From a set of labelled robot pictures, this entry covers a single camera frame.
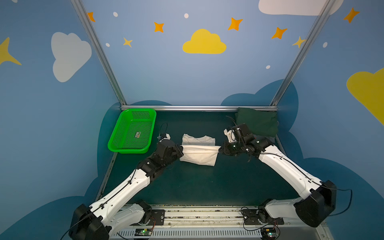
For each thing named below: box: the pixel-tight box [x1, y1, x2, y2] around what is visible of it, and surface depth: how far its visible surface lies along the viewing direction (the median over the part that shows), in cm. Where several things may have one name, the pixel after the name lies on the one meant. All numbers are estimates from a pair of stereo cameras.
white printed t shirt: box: [179, 133, 222, 167], surface depth 87 cm
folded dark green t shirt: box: [235, 107, 279, 138], surface depth 106 cm
